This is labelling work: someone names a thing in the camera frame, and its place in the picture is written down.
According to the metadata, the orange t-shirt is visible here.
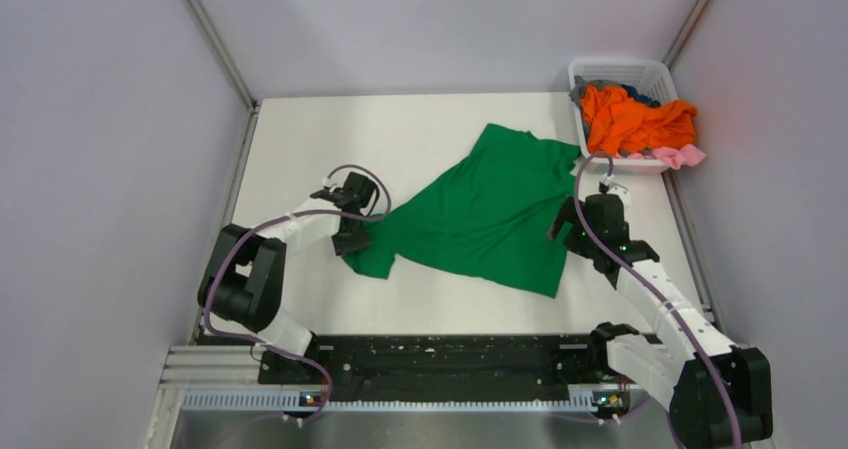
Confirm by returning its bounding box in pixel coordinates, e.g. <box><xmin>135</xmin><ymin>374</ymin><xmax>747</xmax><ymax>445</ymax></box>
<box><xmin>577</xmin><ymin>85</ymin><xmax>698</xmax><ymax>156</ymax></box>

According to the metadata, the blue garment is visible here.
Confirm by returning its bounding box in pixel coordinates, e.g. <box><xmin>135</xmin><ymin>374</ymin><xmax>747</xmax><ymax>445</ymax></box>
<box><xmin>621</xmin><ymin>84</ymin><xmax>661</xmax><ymax>108</ymax></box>

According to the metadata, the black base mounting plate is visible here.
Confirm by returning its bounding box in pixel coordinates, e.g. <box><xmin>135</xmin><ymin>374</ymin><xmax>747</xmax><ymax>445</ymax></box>
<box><xmin>258</xmin><ymin>334</ymin><xmax>633</xmax><ymax>403</ymax></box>

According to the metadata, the pink garment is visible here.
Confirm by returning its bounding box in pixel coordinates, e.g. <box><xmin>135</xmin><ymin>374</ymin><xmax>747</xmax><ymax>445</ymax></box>
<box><xmin>625</xmin><ymin>144</ymin><xmax>706</xmax><ymax>170</ymax></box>

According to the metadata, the aluminium frame rail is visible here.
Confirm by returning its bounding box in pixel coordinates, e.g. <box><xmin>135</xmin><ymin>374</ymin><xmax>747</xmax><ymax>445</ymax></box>
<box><xmin>161</xmin><ymin>337</ymin><xmax>640</xmax><ymax>413</ymax></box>

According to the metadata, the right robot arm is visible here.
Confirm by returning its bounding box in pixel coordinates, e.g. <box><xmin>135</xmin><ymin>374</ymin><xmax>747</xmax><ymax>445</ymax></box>
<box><xmin>547</xmin><ymin>192</ymin><xmax>774</xmax><ymax>448</ymax></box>

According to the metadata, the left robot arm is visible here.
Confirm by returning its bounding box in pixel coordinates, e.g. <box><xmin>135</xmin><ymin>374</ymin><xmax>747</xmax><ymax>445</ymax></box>
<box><xmin>197</xmin><ymin>164</ymin><xmax>391</xmax><ymax>383</ymax></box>

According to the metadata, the grey garment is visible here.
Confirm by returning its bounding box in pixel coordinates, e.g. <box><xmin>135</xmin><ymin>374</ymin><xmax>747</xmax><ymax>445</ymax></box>
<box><xmin>569</xmin><ymin>75</ymin><xmax>605</xmax><ymax>107</ymax></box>

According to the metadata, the white plastic laundry basket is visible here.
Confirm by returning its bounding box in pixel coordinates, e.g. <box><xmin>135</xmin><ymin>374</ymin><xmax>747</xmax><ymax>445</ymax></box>
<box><xmin>568</xmin><ymin>56</ymin><xmax>678</xmax><ymax>175</ymax></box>

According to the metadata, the green t-shirt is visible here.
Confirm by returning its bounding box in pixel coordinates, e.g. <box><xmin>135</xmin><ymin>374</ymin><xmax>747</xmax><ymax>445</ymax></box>
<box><xmin>344</xmin><ymin>124</ymin><xmax>580</xmax><ymax>298</ymax></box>

